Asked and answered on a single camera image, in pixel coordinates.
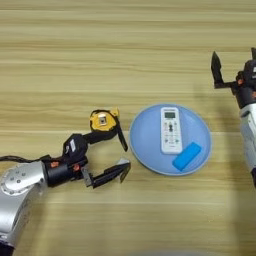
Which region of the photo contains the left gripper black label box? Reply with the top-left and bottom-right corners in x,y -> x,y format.
62,133 -> 90,164

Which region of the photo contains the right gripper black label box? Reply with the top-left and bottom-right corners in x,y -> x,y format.
244,59 -> 256,83

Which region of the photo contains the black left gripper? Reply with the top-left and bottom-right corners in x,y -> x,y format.
42,127 -> 123,190

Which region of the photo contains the white remote control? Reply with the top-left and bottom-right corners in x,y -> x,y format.
160,106 -> 184,156

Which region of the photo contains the blue rectangular block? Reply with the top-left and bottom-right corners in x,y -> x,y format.
171,141 -> 202,173

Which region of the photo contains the small silver black cube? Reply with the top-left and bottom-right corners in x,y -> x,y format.
114,157 -> 132,184

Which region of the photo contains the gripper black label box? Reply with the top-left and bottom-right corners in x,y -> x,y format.
244,59 -> 256,83
62,133 -> 90,164

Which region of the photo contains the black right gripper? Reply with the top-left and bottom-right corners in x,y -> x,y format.
210,47 -> 256,110

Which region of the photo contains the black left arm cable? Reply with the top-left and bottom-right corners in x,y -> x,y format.
0,154 -> 52,165

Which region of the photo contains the yellow black tape measure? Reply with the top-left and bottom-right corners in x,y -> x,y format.
89,107 -> 129,153

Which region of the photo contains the light blue round plate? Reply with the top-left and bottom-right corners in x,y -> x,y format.
128,103 -> 213,177

